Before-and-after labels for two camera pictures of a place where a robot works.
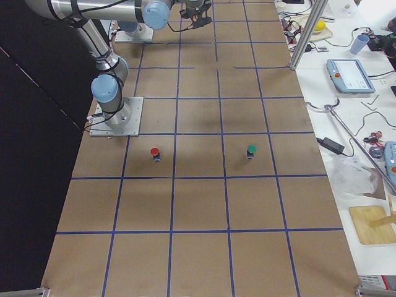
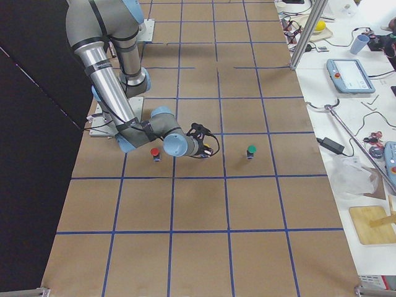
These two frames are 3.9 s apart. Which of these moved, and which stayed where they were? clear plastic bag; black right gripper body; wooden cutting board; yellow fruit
Moved: black right gripper body
Stayed: yellow fruit; wooden cutting board; clear plastic bag
